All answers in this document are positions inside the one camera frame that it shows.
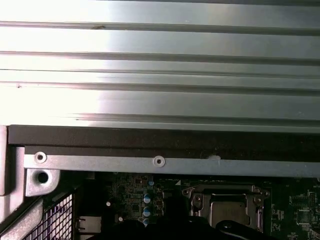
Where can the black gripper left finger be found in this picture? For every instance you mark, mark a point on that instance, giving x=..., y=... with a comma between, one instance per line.
x=150, y=232

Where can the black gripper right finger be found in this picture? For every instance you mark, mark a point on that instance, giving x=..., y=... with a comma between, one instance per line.
x=200, y=232

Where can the metal socket cover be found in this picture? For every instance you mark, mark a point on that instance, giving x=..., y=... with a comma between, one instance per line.
x=201, y=210

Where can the CPU socket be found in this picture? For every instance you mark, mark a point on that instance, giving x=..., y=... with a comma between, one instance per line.
x=188, y=192

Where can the black PC case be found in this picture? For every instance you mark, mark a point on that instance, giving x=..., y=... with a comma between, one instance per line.
x=150, y=140

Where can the green motherboard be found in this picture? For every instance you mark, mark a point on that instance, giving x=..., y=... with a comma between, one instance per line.
x=295, y=220

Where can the grey case release latch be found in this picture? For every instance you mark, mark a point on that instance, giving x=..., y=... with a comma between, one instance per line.
x=11, y=175

